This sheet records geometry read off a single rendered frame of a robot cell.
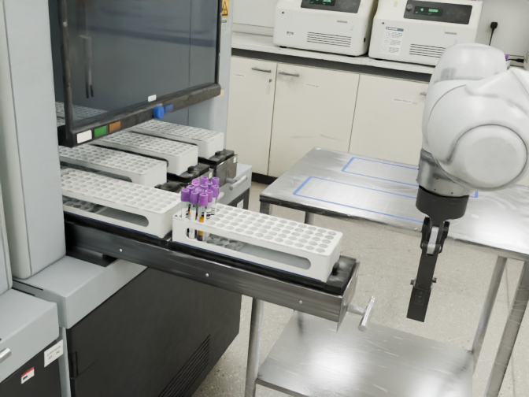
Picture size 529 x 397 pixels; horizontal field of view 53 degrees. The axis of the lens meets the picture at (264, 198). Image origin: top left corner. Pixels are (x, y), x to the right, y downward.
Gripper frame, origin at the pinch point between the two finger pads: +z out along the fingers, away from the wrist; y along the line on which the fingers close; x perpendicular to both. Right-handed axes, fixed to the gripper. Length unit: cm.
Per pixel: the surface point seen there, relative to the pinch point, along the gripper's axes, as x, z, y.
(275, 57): -114, -4, -234
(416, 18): -34, -35, -231
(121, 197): -58, -6, 1
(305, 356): -27, 52, -41
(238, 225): -32.8, -6.7, 2.2
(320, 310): -14.9, 2.8, 6.7
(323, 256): -16.0, -6.4, 5.0
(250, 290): -27.7, 2.7, 6.7
